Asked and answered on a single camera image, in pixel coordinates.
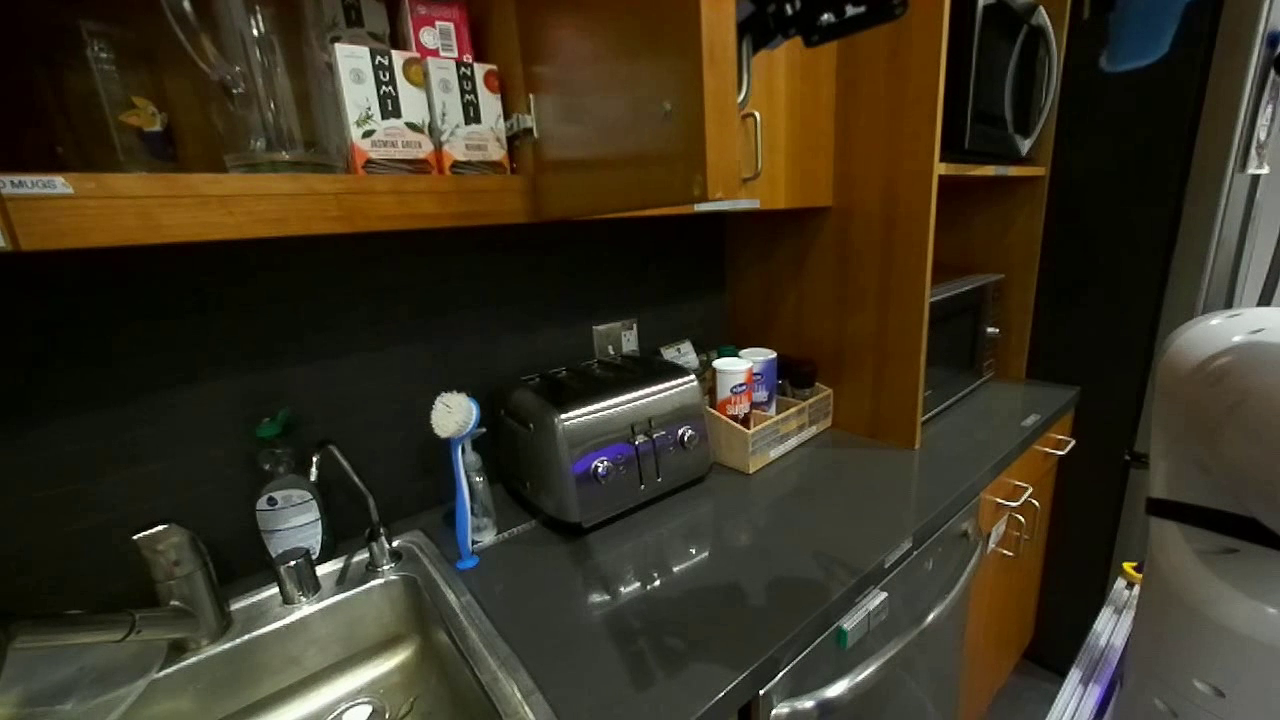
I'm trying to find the wooden caddy box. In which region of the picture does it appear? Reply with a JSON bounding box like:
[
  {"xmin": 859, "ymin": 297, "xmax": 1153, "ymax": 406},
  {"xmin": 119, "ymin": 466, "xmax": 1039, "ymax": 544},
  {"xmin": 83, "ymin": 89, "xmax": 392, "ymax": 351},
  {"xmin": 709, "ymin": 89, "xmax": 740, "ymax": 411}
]
[{"xmin": 703, "ymin": 381, "xmax": 842, "ymax": 480}]

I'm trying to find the tall wooden shelf cabinet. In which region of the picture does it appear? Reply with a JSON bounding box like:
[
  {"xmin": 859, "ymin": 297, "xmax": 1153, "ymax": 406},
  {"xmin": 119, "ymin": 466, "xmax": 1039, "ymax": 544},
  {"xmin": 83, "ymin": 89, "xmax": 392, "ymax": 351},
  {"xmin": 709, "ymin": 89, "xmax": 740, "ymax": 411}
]
[{"xmin": 726, "ymin": 0, "xmax": 1076, "ymax": 455}]

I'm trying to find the white power plug adapter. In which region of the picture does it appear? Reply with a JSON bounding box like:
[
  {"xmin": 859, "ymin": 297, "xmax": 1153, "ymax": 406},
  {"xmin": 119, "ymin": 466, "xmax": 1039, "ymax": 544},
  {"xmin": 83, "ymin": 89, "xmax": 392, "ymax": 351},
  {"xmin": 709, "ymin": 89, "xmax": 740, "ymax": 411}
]
[{"xmin": 657, "ymin": 336, "xmax": 709, "ymax": 375}]

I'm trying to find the white tea box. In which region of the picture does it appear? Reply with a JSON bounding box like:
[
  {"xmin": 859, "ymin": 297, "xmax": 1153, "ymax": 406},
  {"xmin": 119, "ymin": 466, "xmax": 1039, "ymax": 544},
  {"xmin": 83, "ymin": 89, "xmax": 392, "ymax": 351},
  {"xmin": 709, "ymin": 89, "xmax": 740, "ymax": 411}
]
[
  {"xmin": 423, "ymin": 53, "xmax": 511, "ymax": 175},
  {"xmin": 329, "ymin": 36, "xmax": 442, "ymax": 175}
]

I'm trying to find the stainless steel dishwasher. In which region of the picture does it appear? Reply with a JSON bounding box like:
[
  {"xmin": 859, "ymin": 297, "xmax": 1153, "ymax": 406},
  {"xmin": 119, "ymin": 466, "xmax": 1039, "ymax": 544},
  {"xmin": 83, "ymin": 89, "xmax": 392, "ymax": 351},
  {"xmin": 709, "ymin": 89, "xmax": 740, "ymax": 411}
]
[{"xmin": 756, "ymin": 514, "xmax": 1001, "ymax": 720}]

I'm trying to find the wooden base cabinet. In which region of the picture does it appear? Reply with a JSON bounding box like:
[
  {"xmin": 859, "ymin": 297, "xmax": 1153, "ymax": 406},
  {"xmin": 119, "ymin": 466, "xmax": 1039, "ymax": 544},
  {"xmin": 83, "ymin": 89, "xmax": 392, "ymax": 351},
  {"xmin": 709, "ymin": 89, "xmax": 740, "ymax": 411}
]
[{"xmin": 962, "ymin": 409, "xmax": 1080, "ymax": 720}]

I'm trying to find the blue white paper canister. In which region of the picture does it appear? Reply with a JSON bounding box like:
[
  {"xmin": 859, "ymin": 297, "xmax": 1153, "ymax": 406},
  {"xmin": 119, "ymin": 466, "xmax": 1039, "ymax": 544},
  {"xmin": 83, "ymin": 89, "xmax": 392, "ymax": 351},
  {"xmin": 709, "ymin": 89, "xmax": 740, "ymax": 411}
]
[{"xmin": 738, "ymin": 346, "xmax": 786, "ymax": 416}]

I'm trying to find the small clear plastic bottle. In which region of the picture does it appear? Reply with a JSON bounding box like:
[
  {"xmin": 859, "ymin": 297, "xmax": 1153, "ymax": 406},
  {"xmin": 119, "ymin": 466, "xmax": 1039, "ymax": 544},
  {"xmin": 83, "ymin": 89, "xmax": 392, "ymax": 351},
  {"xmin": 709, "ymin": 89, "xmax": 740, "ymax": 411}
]
[{"xmin": 468, "ymin": 446, "xmax": 506, "ymax": 551}]

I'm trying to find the clear soap bottle green cap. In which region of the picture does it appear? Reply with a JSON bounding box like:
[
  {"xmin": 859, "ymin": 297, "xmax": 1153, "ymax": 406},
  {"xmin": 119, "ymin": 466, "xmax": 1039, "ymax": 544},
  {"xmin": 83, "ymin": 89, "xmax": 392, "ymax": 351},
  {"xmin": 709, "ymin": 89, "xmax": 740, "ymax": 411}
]
[{"xmin": 251, "ymin": 411, "xmax": 329, "ymax": 574}]

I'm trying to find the thin gooseneck water tap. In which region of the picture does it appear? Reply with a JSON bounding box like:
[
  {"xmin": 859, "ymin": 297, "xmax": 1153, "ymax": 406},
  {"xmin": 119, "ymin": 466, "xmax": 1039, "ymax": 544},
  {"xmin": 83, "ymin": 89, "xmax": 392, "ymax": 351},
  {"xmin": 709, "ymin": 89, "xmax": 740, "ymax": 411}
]
[{"xmin": 310, "ymin": 440, "xmax": 396, "ymax": 588}]

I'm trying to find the black microwave with white trim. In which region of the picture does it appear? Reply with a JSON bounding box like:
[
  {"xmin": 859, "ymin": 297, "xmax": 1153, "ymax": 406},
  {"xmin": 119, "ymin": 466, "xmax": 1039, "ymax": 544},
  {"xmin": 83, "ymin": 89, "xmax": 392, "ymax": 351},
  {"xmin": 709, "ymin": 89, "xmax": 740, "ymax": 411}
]
[{"xmin": 947, "ymin": 0, "xmax": 1074, "ymax": 169}]

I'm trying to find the pink box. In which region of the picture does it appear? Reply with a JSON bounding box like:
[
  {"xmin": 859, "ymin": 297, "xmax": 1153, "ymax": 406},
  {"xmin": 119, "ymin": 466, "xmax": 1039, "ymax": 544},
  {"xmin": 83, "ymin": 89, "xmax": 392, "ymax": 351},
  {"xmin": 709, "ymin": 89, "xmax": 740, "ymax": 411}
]
[{"xmin": 406, "ymin": 0, "xmax": 475, "ymax": 63}]

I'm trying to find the clear glass pitcher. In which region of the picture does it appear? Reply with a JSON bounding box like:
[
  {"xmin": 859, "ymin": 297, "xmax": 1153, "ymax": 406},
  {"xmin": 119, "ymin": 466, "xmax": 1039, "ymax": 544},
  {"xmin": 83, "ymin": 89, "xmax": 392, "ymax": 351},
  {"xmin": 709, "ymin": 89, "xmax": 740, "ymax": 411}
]
[{"xmin": 158, "ymin": 0, "xmax": 315, "ymax": 172}]

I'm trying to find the chrome sink faucet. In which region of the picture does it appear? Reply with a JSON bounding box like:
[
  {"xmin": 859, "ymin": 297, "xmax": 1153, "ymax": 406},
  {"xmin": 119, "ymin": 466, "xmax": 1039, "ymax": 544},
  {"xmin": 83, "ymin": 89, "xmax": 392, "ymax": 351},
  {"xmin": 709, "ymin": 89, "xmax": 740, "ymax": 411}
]
[{"xmin": 0, "ymin": 519, "xmax": 233, "ymax": 674}]

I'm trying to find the stainless steel sink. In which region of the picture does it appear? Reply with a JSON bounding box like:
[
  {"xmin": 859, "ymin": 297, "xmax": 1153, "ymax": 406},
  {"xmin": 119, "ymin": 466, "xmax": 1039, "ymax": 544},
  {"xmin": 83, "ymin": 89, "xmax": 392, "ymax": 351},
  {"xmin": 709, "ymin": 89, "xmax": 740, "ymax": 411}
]
[{"xmin": 0, "ymin": 531, "xmax": 557, "ymax": 720}]

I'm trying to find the blue dish brush white head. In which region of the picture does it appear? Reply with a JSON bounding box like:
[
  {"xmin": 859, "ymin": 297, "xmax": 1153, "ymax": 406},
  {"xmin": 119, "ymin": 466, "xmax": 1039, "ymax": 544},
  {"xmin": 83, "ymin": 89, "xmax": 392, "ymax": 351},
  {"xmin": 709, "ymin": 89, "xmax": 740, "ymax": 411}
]
[{"xmin": 428, "ymin": 388, "xmax": 484, "ymax": 577}]

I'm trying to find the wooden wall cabinet door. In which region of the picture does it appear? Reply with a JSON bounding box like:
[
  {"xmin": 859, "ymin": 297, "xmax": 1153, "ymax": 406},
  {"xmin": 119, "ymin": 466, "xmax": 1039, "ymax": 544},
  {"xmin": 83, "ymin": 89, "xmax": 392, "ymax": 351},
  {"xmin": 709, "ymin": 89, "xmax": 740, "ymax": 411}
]
[{"xmin": 738, "ymin": 0, "xmax": 843, "ymax": 217}]

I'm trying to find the white purple angled bar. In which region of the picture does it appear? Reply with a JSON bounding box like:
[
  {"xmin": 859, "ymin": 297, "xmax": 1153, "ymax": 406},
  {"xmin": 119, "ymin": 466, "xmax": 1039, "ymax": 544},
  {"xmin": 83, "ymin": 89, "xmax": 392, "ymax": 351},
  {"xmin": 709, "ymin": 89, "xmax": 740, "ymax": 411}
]
[{"xmin": 1043, "ymin": 557, "xmax": 1143, "ymax": 720}]

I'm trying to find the clear glass jar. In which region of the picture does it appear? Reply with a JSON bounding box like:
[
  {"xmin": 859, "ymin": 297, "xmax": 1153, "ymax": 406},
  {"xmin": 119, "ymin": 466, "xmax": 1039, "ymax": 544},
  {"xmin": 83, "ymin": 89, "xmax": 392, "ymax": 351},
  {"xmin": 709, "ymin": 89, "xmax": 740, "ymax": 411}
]
[{"xmin": 73, "ymin": 18, "xmax": 178, "ymax": 165}]

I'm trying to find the wooden wall cabinet carcass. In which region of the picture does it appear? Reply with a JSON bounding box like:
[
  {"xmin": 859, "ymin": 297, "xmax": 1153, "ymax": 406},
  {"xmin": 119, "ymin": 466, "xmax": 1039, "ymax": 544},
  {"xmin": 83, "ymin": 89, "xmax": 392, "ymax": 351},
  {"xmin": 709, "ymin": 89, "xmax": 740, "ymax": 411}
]
[{"xmin": 0, "ymin": 0, "xmax": 544, "ymax": 257}]

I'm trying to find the red white paper canister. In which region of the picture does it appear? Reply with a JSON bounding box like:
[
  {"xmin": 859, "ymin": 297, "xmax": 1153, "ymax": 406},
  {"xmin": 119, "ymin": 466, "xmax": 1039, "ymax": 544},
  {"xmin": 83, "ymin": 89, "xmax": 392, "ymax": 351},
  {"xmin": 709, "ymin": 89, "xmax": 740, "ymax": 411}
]
[{"xmin": 709, "ymin": 351, "xmax": 759, "ymax": 431}]

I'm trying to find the stainless steel toaster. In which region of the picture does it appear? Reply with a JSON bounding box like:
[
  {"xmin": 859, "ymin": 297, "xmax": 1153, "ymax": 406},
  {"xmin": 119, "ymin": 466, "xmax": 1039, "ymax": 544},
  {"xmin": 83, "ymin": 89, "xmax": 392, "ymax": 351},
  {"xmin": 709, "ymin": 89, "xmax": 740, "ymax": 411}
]
[{"xmin": 495, "ymin": 355, "xmax": 717, "ymax": 531}]

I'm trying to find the metal wall outlet plate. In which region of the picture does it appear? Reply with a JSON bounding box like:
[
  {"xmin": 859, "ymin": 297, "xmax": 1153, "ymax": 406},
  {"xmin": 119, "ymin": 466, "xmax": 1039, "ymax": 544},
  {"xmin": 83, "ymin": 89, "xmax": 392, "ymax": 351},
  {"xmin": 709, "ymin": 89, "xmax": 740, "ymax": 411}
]
[{"xmin": 588, "ymin": 318, "xmax": 645, "ymax": 364}]

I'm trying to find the black cup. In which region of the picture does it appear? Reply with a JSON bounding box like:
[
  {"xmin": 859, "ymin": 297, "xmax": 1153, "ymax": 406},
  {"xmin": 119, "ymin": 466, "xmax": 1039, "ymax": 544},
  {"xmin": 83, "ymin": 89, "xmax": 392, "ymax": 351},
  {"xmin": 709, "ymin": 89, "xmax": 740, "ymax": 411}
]
[{"xmin": 781, "ymin": 351, "xmax": 823, "ymax": 399}]

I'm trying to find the small black microwave oven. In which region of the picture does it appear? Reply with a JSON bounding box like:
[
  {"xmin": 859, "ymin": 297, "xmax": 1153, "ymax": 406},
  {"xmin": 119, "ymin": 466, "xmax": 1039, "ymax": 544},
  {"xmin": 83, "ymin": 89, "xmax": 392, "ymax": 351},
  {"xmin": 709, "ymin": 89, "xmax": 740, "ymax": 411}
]
[{"xmin": 925, "ymin": 274, "xmax": 1012, "ymax": 424}]

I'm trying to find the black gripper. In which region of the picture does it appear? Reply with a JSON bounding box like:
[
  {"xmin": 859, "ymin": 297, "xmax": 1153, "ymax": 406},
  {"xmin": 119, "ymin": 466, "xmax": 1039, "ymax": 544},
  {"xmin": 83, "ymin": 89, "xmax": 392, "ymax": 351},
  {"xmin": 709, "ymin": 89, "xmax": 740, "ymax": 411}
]
[{"xmin": 740, "ymin": 0, "xmax": 912, "ymax": 55}]

